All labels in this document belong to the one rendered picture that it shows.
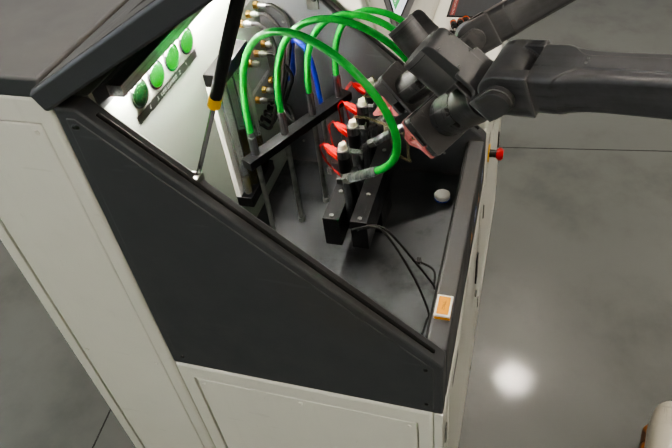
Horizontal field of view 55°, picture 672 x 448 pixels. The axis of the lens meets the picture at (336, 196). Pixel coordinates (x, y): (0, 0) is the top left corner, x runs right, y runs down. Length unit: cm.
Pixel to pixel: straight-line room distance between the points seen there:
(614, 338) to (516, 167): 95
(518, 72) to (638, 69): 12
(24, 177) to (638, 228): 230
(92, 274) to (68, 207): 18
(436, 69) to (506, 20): 33
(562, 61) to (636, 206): 224
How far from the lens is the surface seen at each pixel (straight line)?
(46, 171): 116
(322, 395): 136
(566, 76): 72
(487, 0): 220
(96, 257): 127
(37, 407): 260
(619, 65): 71
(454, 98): 83
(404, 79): 114
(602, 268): 266
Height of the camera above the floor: 194
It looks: 42 degrees down
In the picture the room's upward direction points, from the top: 8 degrees counter-clockwise
